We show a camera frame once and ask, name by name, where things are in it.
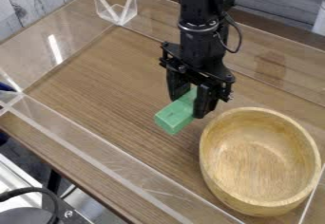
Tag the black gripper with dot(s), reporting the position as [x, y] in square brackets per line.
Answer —
[193, 62]

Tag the green rectangular block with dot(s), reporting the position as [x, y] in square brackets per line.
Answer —
[175, 116]

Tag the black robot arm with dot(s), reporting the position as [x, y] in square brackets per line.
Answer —
[204, 14]

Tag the brown wooden bowl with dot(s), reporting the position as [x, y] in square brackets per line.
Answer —
[259, 161]

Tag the clear acrylic barrier wall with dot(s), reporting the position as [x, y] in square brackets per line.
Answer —
[86, 86]

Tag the clear acrylic corner bracket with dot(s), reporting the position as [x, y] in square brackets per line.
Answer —
[117, 14]

